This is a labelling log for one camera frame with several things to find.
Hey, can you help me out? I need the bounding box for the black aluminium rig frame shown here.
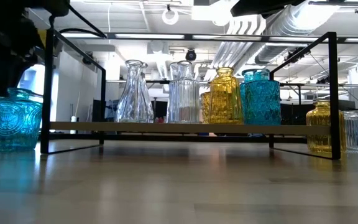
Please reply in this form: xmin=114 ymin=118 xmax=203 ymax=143
xmin=39 ymin=133 xmax=307 ymax=144

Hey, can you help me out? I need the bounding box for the black metal wooden shelf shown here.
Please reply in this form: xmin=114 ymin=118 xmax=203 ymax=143
xmin=40 ymin=29 xmax=342 ymax=161

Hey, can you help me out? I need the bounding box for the tall yellow square-pattern vase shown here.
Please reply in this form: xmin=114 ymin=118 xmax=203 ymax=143
xmin=208 ymin=67 xmax=244 ymax=125

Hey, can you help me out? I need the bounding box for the large white ventilation duct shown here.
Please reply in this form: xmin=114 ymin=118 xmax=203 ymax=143
xmin=268 ymin=0 xmax=341 ymax=37

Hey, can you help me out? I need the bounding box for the clear ribbed narrow bottle vase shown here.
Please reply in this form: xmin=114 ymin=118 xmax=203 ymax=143
xmin=167 ymin=60 xmax=201 ymax=124

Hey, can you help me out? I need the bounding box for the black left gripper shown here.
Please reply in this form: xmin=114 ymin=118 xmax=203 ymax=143
xmin=0 ymin=15 xmax=45 ymax=96

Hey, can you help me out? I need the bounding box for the blue medallion squat jar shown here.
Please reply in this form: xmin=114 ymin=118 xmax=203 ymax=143
xmin=0 ymin=87 xmax=43 ymax=152

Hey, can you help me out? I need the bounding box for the yellow ribbed glass jar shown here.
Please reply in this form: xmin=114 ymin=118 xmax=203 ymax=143
xmin=305 ymin=100 xmax=347 ymax=153

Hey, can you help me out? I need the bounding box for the white ring ceiling fixture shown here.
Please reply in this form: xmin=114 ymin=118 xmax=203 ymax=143
xmin=162 ymin=7 xmax=180 ymax=26

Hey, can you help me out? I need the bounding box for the black dome ceiling camera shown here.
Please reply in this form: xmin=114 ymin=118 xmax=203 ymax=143
xmin=185 ymin=49 xmax=198 ymax=62

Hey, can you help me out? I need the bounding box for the black overhead crossbar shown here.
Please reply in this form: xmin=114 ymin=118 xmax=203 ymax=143
xmin=54 ymin=30 xmax=358 ymax=44

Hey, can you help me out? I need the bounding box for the silver flexible duct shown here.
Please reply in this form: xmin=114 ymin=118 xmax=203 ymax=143
xmin=255 ymin=43 xmax=291 ymax=65

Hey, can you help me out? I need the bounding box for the clear ribbed squat bottle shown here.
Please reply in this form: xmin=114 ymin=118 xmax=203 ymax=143
xmin=340 ymin=109 xmax=358 ymax=154

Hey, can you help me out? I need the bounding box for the blue diamond pattern vase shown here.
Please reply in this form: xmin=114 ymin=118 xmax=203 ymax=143
xmin=243 ymin=68 xmax=282 ymax=126

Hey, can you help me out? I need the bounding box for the bright window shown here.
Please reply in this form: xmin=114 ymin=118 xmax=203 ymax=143
xmin=19 ymin=63 xmax=47 ymax=96

